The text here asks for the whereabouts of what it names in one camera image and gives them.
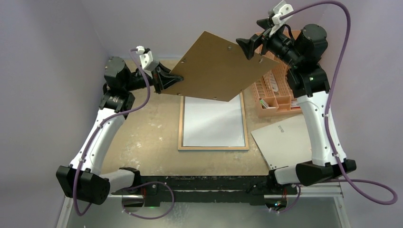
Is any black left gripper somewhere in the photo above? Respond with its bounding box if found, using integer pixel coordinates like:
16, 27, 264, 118
124, 61, 183, 94

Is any blue wooden picture frame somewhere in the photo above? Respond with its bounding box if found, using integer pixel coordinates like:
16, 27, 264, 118
177, 91, 249, 152

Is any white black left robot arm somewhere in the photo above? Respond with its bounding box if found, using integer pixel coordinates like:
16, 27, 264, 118
56, 57, 183, 208

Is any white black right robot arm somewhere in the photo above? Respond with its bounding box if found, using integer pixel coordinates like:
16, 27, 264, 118
236, 19, 356, 193

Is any orange plastic file organizer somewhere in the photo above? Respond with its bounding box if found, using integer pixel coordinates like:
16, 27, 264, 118
251, 29, 316, 119

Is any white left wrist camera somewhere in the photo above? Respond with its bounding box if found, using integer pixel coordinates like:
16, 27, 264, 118
135, 46, 159, 76

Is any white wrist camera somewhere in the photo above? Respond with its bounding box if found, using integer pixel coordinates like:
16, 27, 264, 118
135, 46, 159, 76
269, 0, 294, 37

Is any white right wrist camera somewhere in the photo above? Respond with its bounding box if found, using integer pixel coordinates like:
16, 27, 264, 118
269, 0, 294, 37

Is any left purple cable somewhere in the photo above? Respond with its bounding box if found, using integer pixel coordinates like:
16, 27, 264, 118
72, 47, 175, 221

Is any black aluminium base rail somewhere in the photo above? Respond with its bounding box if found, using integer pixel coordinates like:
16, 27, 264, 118
56, 175, 352, 228

